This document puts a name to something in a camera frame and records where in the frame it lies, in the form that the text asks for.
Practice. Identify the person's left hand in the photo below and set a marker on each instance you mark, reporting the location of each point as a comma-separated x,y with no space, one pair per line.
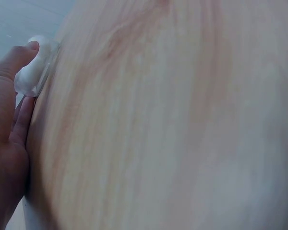
4,100

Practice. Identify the person's left thumb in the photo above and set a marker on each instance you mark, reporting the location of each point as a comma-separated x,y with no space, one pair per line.
24,54

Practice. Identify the person's left fingers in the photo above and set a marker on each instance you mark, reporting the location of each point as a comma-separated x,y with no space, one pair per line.
22,119

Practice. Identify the white clear plastic object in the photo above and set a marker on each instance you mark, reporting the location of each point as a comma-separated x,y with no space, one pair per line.
36,69

